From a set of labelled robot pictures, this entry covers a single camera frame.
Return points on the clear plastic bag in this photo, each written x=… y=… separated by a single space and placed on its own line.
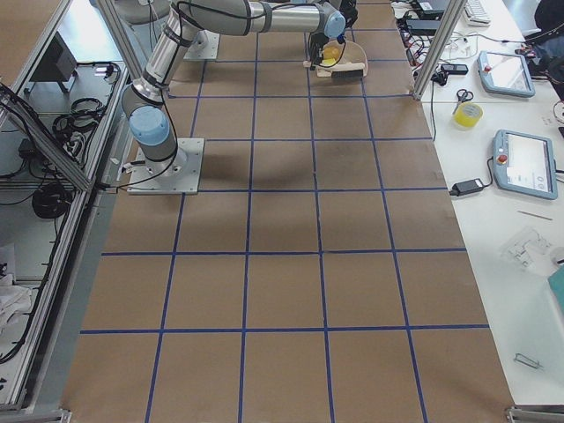
x=530 y=251

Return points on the aluminium frame post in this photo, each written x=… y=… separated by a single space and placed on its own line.
x=449 y=19

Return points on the blue teach pendant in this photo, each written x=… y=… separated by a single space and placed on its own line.
x=525 y=164
x=505 y=74

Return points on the black monitor under frame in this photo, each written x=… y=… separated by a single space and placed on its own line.
x=57 y=65

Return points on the white crumpled cloth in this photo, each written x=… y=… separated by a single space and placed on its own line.
x=15 y=300

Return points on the yellow tape roll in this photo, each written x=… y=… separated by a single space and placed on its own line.
x=467 y=115

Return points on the near blue teach pendant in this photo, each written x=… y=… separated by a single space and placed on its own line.
x=525 y=164

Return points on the black handled scissors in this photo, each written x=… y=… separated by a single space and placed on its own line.
x=462 y=96

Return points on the black power adapter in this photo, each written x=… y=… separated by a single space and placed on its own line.
x=467 y=187

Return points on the beige plastic dustpan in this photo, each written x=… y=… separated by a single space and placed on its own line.
x=351 y=52

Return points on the far blue teach pendant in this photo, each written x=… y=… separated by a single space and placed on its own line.
x=505 y=74

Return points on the beige hand brush black bristles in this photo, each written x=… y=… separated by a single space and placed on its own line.
x=338 y=71

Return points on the yellow sponge piece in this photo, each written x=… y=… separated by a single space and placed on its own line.
x=331 y=56

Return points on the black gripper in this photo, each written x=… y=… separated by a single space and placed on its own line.
x=349 y=12
x=315 y=44

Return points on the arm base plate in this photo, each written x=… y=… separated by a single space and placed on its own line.
x=204 y=47
x=181 y=175

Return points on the metal clip on desk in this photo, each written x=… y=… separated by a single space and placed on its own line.
x=527 y=361

